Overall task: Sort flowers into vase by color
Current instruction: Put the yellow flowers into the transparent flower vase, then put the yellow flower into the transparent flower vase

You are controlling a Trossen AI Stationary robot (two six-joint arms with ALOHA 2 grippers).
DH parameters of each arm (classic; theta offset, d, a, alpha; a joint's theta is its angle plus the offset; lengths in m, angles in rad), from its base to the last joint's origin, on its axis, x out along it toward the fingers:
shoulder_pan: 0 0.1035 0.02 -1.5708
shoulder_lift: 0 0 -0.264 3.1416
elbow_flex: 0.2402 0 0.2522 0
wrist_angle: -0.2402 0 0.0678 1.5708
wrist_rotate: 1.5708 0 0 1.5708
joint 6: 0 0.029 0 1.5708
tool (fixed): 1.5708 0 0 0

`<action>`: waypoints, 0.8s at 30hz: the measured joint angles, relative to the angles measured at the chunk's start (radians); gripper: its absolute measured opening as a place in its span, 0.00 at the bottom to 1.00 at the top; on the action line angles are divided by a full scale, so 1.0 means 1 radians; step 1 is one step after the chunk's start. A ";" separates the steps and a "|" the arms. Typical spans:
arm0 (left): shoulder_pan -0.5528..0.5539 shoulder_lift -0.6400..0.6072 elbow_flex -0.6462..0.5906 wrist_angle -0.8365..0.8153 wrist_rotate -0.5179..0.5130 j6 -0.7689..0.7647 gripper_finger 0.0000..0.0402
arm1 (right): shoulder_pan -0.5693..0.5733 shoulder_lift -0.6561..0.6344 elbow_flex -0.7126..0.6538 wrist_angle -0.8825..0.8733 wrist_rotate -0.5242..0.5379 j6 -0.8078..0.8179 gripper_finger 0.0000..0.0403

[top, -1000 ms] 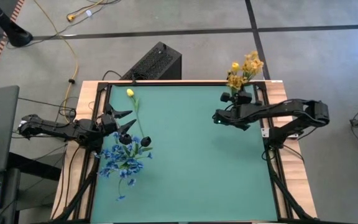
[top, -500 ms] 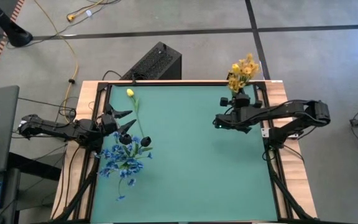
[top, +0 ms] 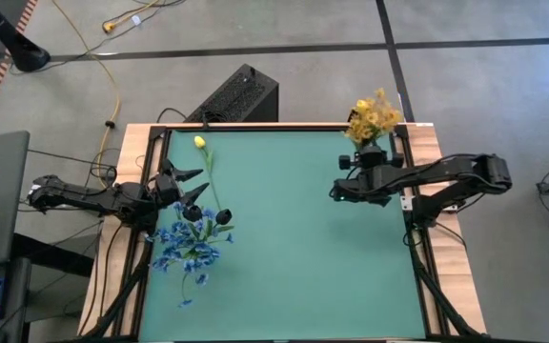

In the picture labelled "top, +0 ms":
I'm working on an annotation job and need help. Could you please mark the black computer tower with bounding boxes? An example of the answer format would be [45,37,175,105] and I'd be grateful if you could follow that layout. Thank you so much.
[183,63,280,124]

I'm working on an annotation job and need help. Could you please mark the long yellow floor cable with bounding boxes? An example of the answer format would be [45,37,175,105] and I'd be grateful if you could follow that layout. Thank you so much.
[50,0,122,190]

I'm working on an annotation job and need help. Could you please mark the yellow flower bunch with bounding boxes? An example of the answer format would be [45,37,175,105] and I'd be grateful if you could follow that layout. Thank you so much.
[344,88,403,149]

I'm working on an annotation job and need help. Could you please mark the black aluminium table frame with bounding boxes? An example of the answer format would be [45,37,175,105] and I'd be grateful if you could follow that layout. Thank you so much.
[78,122,490,343]

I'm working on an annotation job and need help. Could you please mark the green table mat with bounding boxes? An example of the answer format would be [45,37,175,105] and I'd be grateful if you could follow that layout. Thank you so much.
[138,128,428,342]

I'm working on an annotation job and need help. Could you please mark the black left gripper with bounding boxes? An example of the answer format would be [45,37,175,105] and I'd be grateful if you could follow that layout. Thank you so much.
[152,159,211,209]

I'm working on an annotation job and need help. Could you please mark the yellow cable with plug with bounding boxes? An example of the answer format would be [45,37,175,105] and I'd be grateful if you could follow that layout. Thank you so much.
[101,0,161,34]

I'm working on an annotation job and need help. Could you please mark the black stand pole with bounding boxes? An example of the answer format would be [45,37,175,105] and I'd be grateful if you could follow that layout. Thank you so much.
[0,0,51,73]

